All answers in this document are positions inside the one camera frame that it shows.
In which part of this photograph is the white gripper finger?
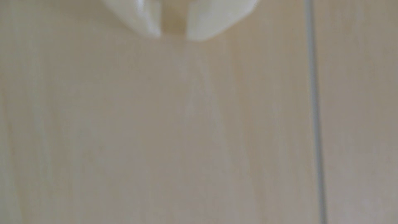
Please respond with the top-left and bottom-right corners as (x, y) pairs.
(186, 0), (259, 41)
(100, 0), (162, 38)

